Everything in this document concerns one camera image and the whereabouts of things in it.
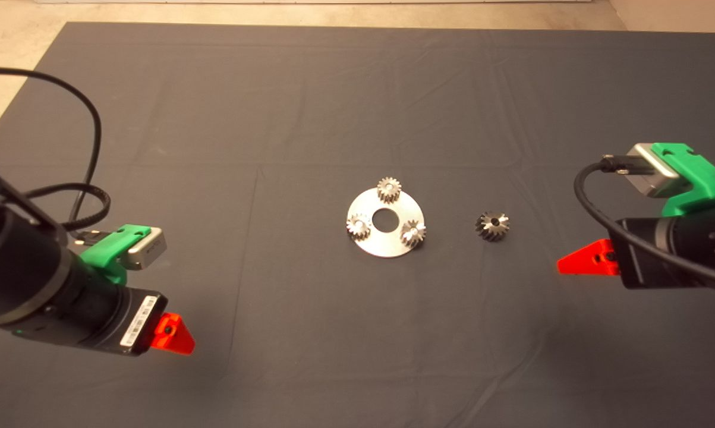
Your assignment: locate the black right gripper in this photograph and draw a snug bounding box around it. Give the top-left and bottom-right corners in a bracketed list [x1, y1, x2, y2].
[557, 214, 715, 291]

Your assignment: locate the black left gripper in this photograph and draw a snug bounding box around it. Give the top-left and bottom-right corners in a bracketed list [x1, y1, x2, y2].
[87, 287, 196, 357]

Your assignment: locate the larger steel gear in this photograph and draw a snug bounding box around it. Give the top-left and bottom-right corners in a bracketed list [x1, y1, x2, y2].
[475, 211, 511, 243]

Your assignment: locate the small steel gear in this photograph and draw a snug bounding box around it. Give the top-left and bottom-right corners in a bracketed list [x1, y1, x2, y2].
[345, 213, 372, 241]
[376, 177, 402, 203]
[400, 219, 427, 248]

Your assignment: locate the round metal plate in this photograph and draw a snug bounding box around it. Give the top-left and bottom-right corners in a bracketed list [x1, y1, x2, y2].
[347, 187, 426, 259]

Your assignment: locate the dark grey table cloth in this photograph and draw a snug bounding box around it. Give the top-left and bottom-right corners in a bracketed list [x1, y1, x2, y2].
[0, 21, 715, 428]

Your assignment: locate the silver left camera box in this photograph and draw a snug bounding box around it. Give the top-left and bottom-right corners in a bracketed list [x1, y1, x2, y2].
[125, 228, 168, 271]

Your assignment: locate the silver camera box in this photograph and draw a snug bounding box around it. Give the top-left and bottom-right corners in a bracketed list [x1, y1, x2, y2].
[623, 143, 694, 199]
[125, 228, 168, 271]

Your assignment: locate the green left camera mount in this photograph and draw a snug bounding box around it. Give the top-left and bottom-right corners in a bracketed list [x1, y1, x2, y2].
[79, 224, 152, 286]

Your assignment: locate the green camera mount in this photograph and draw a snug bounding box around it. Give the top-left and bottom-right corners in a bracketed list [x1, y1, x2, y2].
[79, 224, 152, 286]
[651, 143, 715, 218]

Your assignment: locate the silver right camera box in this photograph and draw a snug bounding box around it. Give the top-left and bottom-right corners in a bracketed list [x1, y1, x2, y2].
[623, 143, 694, 199]

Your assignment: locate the green right camera mount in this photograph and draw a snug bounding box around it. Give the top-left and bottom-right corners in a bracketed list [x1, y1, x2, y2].
[651, 143, 715, 218]

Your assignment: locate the thick braided black cable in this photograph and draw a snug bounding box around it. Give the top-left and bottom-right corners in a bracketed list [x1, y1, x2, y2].
[21, 182, 111, 232]

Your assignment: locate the black left camera cable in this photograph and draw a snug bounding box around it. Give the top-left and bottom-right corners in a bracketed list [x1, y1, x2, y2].
[0, 67, 103, 229]

